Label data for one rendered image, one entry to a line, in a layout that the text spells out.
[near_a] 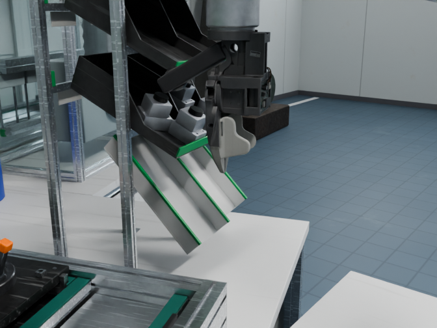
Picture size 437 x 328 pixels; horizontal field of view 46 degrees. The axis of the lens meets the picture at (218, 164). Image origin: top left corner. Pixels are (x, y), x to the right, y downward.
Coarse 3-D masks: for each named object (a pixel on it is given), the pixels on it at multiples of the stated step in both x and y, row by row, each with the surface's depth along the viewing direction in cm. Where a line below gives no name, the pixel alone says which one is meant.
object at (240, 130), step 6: (222, 114) 78; (228, 114) 78; (234, 114) 78; (240, 120) 78; (240, 126) 78; (240, 132) 78; (246, 132) 78; (246, 138) 78; (252, 138) 78; (252, 144) 78
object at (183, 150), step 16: (80, 64) 103; (96, 64) 108; (112, 64) 113; (128, 64) 113; (80, 80) 104; (96, 80) 102; (112, 80) 100; (128, 80) 114; (144, 80) 112; (96, 96) 103; (112, 96) 101; (112, 112) 102; (176, 112) 110; (144, 128) 99; (160, 144) 99; (176, 144) 102; (192, 144) 101
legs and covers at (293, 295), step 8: (296, 272) 151; (296, 280) 152; (288, 288) 154; (296, 288) 153; (288, 296) 154; (296, 296) 154; (288, 304) 155; (296, 304) 154; (280, 312) 162; (288, 312) 156; (296, 312) 155; (280, 320) 163; (288, 320) 157; (296, 320) 156
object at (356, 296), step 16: (352, 272) 122; (336, 288) 115; (352, 288) 115; (368, 288) 115; (384, 288) 115; (400, 288) 115; (320, 304) 109; (336, 304) 109; (352, 304) 109; (368, 304) 109; (384, 304) 109; (400, 304) 109; (416, 304) 109; (432, 304) 109; (304, 320) 103; (320, 320) 103; (336, 320) 103; (352, 320) 103; (368, 320) 103; (384, 320) 103; (400, 320) 103; (416, 320) 103; (432, 320) 103
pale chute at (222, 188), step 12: (192, 156) 128; (204, 156) 128; (192, 168) 125; (204, 168) 128; (216, 168) 127; (204, 180) 125; (216, 180) 128; (228, 180) 126; (216, 192) 125; (228, 192) 127; (240, 192) 125; (228, 204) 126
